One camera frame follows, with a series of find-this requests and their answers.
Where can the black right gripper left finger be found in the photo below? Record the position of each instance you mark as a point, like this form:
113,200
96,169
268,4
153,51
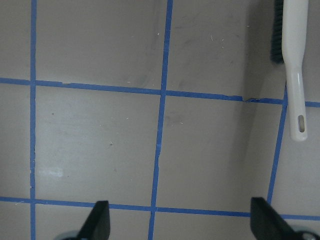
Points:
97,226

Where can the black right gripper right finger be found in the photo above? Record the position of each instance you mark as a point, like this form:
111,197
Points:
266,223

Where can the beige hand brush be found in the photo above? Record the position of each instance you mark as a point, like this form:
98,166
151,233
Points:
288,43

